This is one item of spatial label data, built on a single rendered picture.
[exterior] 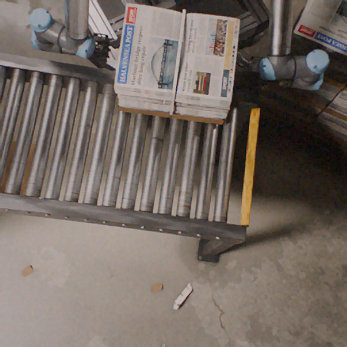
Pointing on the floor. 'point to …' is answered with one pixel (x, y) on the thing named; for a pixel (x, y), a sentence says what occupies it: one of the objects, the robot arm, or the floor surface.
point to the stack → (308, 30)
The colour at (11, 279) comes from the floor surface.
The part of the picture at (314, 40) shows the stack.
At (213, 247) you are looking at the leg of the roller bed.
